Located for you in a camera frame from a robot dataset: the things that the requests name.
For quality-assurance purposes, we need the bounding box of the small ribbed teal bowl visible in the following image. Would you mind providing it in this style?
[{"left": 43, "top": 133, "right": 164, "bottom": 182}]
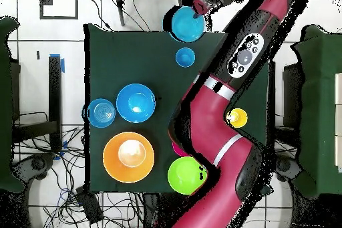
[{"left": 170, "top": 5, "right": 206, "bottom": 43}]

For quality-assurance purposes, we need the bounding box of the blue cup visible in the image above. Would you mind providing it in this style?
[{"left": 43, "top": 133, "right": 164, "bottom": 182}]
[{"left": 175, "top": 47, "right": 196, "bottom": 68}]

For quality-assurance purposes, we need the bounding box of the white boxes stack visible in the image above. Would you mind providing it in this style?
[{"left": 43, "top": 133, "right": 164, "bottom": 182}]
[{"left": 334, "top": 72, "right": 342, "bottom": 173}]

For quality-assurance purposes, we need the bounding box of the dark green tablecloth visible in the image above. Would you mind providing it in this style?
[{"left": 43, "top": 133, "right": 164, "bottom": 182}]
[{"left": 83, "top": 23, "right": 269, "bottom": 194}]

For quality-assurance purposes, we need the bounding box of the large blue bowl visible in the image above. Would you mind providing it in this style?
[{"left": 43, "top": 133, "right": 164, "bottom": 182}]
[{"left": 116, "top": 83, "right": 156, "bottom": 124}]

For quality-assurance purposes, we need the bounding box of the yellow cup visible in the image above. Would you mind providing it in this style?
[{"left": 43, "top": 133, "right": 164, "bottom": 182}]
[{"left": 226, "top": 108, "right": 248, "bottom": 128}]

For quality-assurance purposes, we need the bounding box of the black equipment stand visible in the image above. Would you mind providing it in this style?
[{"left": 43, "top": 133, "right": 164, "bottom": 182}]
[{"left": 282, "top": 63, "right": 304, "bottom": 130}]

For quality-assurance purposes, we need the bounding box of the shallow blue bowl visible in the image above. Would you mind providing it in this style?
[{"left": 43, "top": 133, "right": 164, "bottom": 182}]
[{"left": 87, "top": 98, "right": 116, "bottom": 128}]

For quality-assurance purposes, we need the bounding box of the pink red bowl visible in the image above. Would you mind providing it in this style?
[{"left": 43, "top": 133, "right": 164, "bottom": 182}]
[{"left": 172, "top": 140, "right": 189, "bottom": 157}]

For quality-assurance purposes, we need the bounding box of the green cloth side table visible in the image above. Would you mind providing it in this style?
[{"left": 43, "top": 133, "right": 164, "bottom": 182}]
[
  {"left": 0, "top": 16, "right": 23, "bottom": 193},
  {"left": 291, "top": 23, "right": 342, "bottom": 199}
]

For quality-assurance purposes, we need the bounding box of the black stand bar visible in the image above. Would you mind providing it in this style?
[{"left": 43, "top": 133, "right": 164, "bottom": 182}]
[{"left": 13, "top": 55, "right": 63, "bottom": 154}]

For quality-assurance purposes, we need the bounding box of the green bowl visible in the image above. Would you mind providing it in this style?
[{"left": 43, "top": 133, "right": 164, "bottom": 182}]
[{"left": 167, "top": 156, "right": 208, "bottom": 195}]

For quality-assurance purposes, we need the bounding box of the large yellow bowl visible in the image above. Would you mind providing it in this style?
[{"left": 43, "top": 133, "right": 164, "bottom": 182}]
[{"left": 102, "top": 131, "right": 155, "bottom": 184}]

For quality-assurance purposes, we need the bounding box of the dark grey chair with knob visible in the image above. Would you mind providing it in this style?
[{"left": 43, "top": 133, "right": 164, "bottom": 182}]
[{"left": 10, "top": 152, "right": 57, "bottom": 185}]

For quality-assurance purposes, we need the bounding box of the black power box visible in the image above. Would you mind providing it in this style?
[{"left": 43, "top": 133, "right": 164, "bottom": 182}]
[{"left": 75, "top": 186, "right": 104, "bottom": 225}]

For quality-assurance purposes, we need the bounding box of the tangle of black cables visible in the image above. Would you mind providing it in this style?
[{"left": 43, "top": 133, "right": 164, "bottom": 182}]
[{"left": 13, "top": 111, "right": 145, "bottom": 228}]

